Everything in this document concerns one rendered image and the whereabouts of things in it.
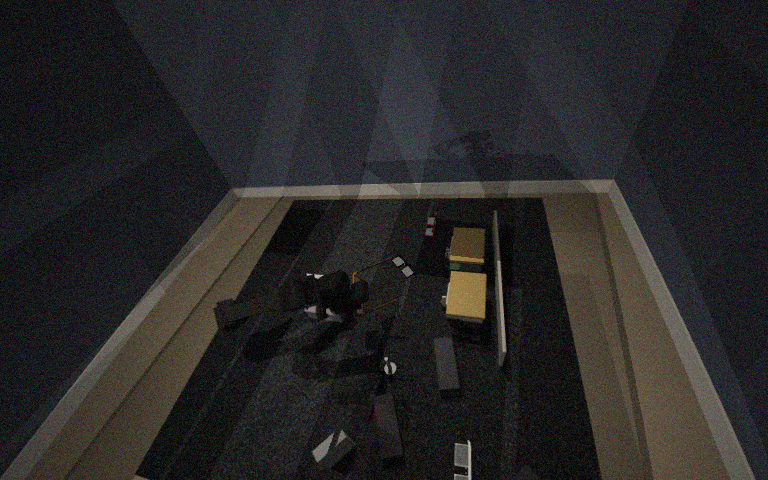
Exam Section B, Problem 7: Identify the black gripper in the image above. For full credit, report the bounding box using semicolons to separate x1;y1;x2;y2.
315;279;369;320

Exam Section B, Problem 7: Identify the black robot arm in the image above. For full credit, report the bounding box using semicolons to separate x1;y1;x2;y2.
213;270;350;332

